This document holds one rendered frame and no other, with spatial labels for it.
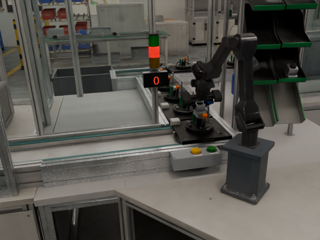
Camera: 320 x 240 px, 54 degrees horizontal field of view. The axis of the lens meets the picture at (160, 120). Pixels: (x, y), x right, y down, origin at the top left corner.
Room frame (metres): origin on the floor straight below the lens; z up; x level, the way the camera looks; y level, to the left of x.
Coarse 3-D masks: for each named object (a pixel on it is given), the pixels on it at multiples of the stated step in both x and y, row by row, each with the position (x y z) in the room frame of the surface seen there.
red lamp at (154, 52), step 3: (150, 48) 1.47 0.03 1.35; (153, 48) 1.46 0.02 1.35; (156, 48) 1.47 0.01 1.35; (159, 48) 1.48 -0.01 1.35; (150, 51) 1.47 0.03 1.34; (153, 51) 1.46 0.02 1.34; (156, 51) 1.46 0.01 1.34; (159, 51) 1.48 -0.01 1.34; (150, 54) 1.47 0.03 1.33; (153, 54) 1.46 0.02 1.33; (156, 54) 1.46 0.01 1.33; (159, 54) 1.48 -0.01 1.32; (150, 57) 1.47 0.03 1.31; (153, 57) 1.46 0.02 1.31; (156, 57) 1.46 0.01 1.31
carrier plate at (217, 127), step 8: (184, 120) 1.51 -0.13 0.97; (216, 120) 1.50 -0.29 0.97; (176, 128) 1.42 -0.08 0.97; (184, 128) 1.41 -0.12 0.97; (216, 128) 1.40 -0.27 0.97; (224, 128) 1.40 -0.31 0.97; (184, 136) 1.32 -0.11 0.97; (192, 136) 1.32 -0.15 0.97; (200, 136) 1.31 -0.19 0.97; (208, 136) 1.31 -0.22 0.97; (216, 136) 1.31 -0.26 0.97; (224, 136) 1.31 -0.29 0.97; (184, 144) 1.27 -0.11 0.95
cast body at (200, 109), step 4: (196, 104) 1.40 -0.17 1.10; (200, 104) 1.39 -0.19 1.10; (204, 104) 1.39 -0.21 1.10; (196, 108) 1.38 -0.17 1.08; (200, 108) 1.39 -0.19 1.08; (204, 108) 1.39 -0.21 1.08; (196, 112) 1.38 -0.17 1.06; (200, 112) 1.37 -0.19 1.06; (204, 112) 1.38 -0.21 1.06; (196, 116) 1.38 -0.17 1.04; (200, 116) 1.37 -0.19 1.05
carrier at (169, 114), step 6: (180, 102) 1.69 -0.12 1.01; (162, 108) 1.71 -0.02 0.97; (168, 108) 1.71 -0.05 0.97; (174, 108) 1.65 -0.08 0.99; (180, 108) 1.65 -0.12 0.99; (192, 108) 1.64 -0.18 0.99; (168, 114) 1.61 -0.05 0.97; (174, 114) 1.61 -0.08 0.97; (180, 114) 1.59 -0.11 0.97; (186, 114) 1.59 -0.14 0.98; (192, 114) 1.60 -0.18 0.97; (210, 114) 1.59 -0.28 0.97; (168, 120) 1.54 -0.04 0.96; (180, 120) 1.53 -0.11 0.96
